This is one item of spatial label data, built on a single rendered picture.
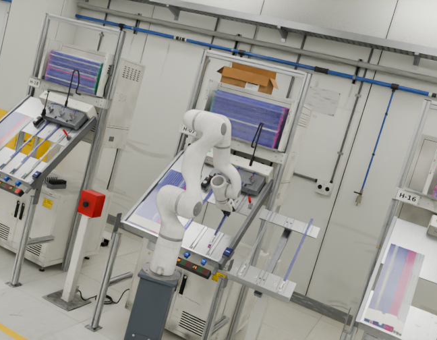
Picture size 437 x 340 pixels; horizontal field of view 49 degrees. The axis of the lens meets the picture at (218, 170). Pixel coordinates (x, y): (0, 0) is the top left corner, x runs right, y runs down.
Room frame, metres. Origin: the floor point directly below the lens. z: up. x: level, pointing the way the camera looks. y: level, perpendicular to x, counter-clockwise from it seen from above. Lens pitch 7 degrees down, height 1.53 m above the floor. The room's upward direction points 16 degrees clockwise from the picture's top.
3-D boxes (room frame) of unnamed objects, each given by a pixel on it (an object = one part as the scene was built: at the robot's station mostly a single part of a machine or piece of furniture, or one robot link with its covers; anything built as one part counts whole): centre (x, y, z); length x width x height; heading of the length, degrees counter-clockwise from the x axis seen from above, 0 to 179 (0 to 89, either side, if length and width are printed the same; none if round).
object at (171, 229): (2.26, 0.16, 1.00); 0.19 x 0.12 x 0.24; 61
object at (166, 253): (2.25, 0.13, 0.79); 0.19 x 0.19 x 0.18
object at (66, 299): (3.14, 0.76, 0.39); 0.24 x 0.24 x 0.78; 67
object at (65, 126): (3.68, 1.31, 0.66); 1.01 x 0.73 x 1.31; 157
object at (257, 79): (3.48, -0.10, 1.82); 0.68 x 0.30 x 0.20; 67
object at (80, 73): (3.88, 1.25, 0.95); 1.35 x 0.82 x 1.90; 157
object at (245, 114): (3.16, -0.09, 1.52); 0.51 x 0.13 x 0.27; 67
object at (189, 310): (3.29, -0.08, 0.31); 0.70 x 0.65 x 0.62; 67
